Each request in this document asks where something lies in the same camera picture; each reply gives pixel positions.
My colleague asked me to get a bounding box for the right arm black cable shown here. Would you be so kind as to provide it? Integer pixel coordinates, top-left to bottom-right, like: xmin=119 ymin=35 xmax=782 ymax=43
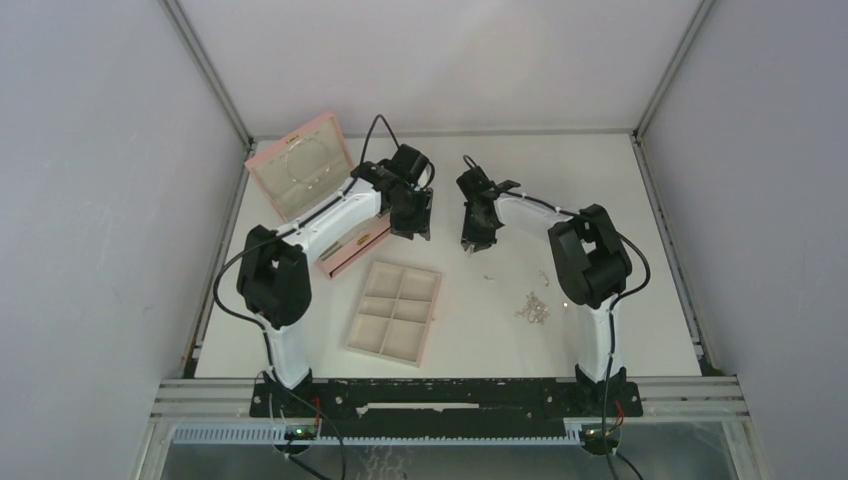
xmin=462 ymin=154 xmax=653 ymax=458

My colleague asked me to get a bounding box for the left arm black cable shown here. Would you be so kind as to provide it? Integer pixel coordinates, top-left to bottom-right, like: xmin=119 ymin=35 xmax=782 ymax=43
xmin=211 ymin=113 xmax=437 ymax=392

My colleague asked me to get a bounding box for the pink jewelry box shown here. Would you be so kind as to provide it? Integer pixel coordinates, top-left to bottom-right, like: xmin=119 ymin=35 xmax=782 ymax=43
xmin=245 ymin=113 xmax=390 ymax=278

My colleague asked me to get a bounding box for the silver chain pile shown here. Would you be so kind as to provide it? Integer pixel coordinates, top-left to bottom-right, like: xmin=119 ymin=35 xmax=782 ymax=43
xmin=514 ymin=291 xmax=552 ymax=326

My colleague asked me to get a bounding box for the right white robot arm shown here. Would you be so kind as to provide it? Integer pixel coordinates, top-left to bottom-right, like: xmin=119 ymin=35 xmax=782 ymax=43
xmin=457 ymin=155 xmax=633 ymax=416

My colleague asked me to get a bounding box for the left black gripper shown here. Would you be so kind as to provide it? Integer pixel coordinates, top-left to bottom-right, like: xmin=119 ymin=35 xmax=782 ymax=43
xmin=388 ymin=186 xmax=434 ymax=241

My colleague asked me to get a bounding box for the beige six-compartment tray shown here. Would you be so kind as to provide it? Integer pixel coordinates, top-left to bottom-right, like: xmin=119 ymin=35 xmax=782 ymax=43
xmin=345 ymin=261 xmax=442 ymax=368

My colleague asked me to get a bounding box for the silver hoop necklace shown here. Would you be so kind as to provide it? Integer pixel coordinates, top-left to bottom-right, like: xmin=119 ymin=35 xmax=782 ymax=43
xmin=283 ymin=135 xmax=336 ymax=190

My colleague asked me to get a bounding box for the white slotted cable duct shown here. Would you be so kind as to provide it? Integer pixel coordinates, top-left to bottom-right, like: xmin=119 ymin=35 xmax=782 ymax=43
xmin=170 ymin=423 xmax=598 ymax=446

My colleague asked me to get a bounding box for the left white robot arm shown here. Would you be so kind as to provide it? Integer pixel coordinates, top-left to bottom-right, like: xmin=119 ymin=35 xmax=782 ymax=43
xmin=236 ymin=144 xmax=435 ymax=417

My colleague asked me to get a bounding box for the black mounting base plate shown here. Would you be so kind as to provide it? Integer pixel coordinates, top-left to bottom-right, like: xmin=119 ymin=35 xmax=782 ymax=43
xmin=249 ymin=376 xmax=644 ymax=440

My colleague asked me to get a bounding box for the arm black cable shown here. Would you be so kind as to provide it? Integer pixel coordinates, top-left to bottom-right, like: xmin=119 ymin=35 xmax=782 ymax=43
xmin=211 ymin=113 xmax=437 ymax=392
xmin=462 ymin=154 xmax=653 ymax=458

